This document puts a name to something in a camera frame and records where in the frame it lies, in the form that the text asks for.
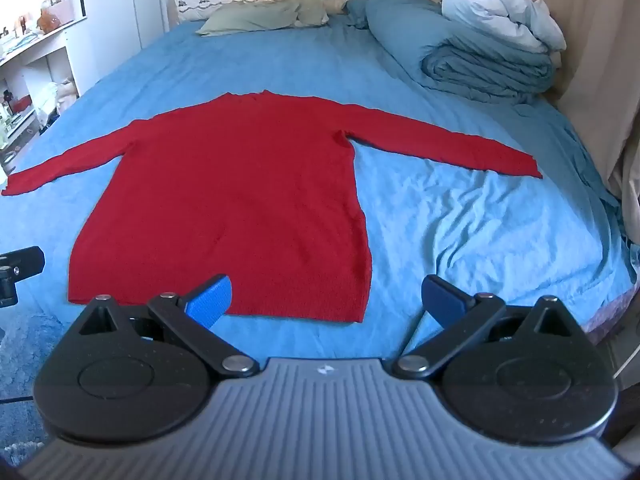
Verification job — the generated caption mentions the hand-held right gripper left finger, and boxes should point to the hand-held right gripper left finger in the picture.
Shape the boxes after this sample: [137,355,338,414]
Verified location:
[75,274,260,378]

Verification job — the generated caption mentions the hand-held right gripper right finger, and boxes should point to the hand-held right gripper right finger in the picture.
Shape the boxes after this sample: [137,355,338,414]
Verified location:
[392,274,583,380]

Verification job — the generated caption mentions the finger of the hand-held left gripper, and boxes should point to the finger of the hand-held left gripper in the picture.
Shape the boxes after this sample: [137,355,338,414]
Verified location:
[0,246,46,307]

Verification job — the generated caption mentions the red knit sweater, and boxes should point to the red knit sweater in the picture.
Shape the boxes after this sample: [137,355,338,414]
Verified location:
[0,89,544,324]

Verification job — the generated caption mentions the blue bed sheet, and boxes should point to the blue bed sheet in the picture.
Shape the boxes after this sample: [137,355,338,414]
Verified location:
[0,12,640,361]

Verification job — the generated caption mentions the blue rug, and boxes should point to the blue rug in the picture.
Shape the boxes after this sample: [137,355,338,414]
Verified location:
[0,304,68,463]

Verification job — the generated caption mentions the cream plush toy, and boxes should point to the cream plush toy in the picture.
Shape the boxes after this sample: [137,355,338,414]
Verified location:
[56,77,80,113]

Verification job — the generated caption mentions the white shelf unit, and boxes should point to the white shelf unit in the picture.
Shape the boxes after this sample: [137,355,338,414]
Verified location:
[0,0,85,173]

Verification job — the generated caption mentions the folded blue duvet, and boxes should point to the folded blue duvet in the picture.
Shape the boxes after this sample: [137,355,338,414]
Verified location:
[344,0,557,106]

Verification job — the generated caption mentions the pink box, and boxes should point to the pink box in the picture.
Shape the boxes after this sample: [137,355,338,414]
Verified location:
[49,0,76,26]

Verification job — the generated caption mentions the white wardrobe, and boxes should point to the white wardrobe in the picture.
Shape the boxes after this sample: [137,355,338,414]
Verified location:
[77,0,172,97]

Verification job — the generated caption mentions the large green pillow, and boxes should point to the large green pillow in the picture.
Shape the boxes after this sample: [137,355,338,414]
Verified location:
[195,0,302,37]

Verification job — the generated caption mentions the beige curtain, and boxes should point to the beige curtain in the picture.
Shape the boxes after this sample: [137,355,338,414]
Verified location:
[474,0,640,203]

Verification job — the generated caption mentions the white rolled duvet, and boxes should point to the white rolled duvet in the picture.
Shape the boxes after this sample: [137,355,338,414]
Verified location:
[441,0,569,54]

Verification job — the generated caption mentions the small green pillow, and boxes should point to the small green pillow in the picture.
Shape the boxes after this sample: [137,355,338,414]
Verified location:
[295,0,331,27]

